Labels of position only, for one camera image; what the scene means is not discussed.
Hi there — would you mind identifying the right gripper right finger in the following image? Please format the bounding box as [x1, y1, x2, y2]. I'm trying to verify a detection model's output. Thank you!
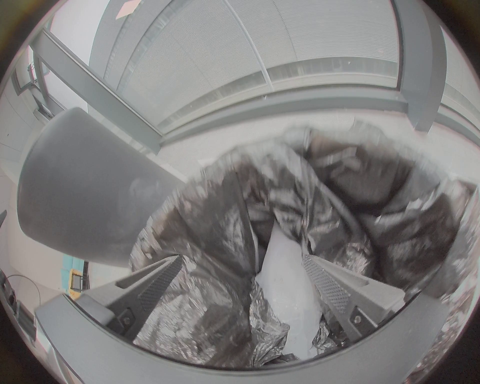
[301, 254, 406, 341]

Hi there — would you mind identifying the window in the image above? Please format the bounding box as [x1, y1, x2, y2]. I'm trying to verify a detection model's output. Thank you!
[11, 0, 480, 154]

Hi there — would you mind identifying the dark grey round chair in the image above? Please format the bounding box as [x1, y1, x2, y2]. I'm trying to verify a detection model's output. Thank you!
[17, 107, 188, 269]

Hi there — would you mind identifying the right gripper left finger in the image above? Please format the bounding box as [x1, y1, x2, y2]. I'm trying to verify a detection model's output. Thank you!
[106, 254, 185, 335]

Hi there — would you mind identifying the black plastic bag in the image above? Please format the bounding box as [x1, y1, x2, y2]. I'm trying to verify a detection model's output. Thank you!
[128, 124, 480, 370]

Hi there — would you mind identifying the clear printed wrapper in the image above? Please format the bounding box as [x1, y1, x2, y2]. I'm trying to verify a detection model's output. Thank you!
[255, 221, 326, 359]

